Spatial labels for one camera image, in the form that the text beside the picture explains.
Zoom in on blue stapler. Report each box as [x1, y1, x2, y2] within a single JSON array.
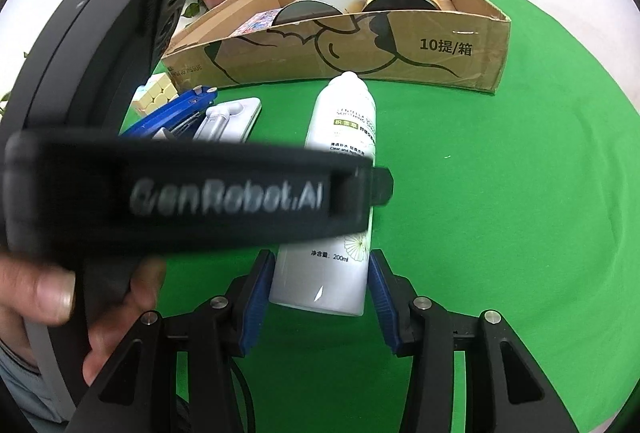
[[120, 85, 218, 138]]

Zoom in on white spray bottle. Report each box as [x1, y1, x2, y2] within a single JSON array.
[[269, 71, 376, 316]]

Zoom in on person's left hand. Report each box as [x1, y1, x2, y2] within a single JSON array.
[[1, 254, 166, 384]]

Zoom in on pastel rubiks cube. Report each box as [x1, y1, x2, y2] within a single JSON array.
[[131, 72, 179, 118]]

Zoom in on white plastic hook holder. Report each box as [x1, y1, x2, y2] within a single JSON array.
[[193, 97, 262, 144]]

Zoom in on colourful board game box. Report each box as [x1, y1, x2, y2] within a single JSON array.
[[232, 8, 280, 36]]

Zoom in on silver tape roll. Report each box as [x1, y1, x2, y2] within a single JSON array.
[[272, 0, 366, 26]]

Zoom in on brown cardboard box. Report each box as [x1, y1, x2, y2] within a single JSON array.
[[163, 0, 511, 93]]

